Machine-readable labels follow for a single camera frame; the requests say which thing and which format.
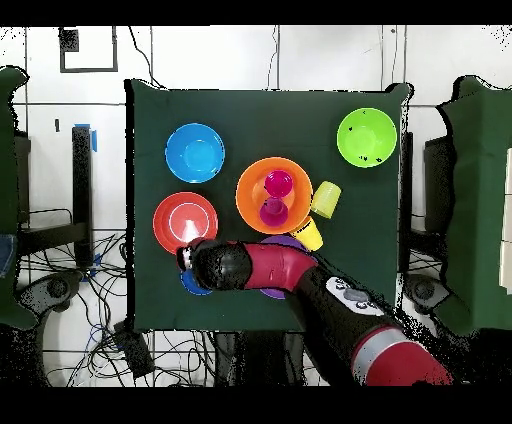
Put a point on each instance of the purple plastic cup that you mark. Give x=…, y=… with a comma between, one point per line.
x=274, y=214

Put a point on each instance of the large orange plastic bowl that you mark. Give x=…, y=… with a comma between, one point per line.
x=248, y=196

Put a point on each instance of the pink plastic cup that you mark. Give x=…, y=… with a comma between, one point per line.
x=278, y=184

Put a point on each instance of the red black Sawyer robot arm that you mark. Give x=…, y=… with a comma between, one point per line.
x=272, y=264

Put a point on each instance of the purple plastic bowl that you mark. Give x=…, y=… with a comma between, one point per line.
x=284, y=241

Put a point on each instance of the yellow plastic cup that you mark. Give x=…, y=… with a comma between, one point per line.
x=310, y=236

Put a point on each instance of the pale yellow ribbed cup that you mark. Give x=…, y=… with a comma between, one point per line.
x=326, y=200

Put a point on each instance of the light blue plastic bowl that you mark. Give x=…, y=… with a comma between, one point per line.
x=194, y=152

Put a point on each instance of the red plastic bowl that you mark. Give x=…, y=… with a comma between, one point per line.
x=164, y=224

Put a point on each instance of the dark green table cloth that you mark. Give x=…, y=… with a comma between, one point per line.
x=272, y=120

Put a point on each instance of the small dark blue bowl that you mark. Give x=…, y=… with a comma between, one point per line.
x=190, y=284

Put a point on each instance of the green plastic bowl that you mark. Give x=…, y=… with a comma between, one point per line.
x=366, y=138

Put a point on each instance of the black metal stand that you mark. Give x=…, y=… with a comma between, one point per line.
x=82, y=192

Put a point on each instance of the black power box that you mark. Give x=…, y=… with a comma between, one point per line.
x=134, y=352

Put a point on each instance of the neighbouring green covered table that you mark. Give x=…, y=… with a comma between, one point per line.
x=8, y=180
x=480, y=200

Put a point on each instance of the white box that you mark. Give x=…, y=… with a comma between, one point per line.
x=506, y=224

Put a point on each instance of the person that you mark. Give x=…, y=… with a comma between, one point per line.
x=7, y=256

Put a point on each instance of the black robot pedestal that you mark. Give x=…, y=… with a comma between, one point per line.
x=256, y=360

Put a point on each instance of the black square floor frame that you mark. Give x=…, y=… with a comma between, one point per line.
x=62, y=60

